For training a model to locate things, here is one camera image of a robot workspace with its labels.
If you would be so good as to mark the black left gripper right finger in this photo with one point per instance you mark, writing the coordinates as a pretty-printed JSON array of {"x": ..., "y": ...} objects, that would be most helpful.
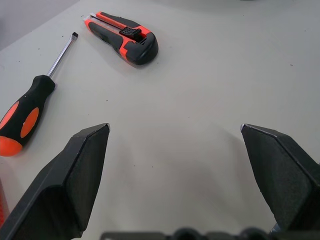
[{"x": 282, "y": 180}]

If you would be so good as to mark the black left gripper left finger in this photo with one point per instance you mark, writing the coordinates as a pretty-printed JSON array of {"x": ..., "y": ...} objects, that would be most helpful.
[{"x": 57, "y": 190}]

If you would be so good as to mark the black orange flathead screwdriver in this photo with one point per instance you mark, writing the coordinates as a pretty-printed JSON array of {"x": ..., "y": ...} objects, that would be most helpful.
[{"x": 30, "y": 107}]

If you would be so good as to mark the orange black utility knife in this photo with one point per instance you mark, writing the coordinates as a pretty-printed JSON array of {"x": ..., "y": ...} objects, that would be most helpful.
[{"x": 140, "y": 47}]

